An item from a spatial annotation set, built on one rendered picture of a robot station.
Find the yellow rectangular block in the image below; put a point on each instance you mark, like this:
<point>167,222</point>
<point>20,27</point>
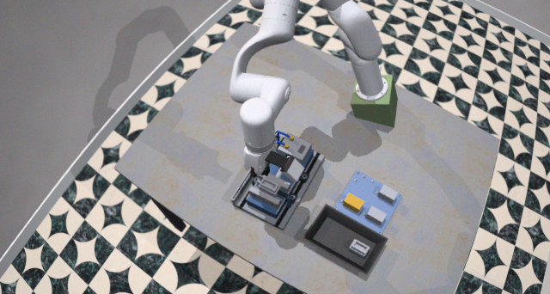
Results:
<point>353,203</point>

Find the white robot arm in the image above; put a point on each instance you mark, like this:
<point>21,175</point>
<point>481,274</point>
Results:
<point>360,39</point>

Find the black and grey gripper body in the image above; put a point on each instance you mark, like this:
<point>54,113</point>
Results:
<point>257,160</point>

